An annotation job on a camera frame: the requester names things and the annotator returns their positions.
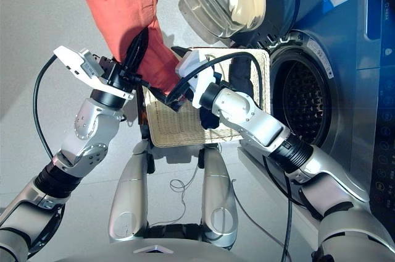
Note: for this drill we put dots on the silver robot torso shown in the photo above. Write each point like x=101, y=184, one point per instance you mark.
x=154, y=254

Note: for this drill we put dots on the grey washing machine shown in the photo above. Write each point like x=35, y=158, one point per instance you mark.
x=345, y=89

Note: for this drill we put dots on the black cloth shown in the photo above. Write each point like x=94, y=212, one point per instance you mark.
x=240, y=70

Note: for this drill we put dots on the red cloth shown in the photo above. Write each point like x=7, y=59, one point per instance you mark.
x=123, y=8

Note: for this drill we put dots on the black robot hip section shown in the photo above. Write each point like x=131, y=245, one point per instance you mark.
x=176, y=231

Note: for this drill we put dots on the pale woven laundry basket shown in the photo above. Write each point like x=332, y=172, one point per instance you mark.
x=176, y=126

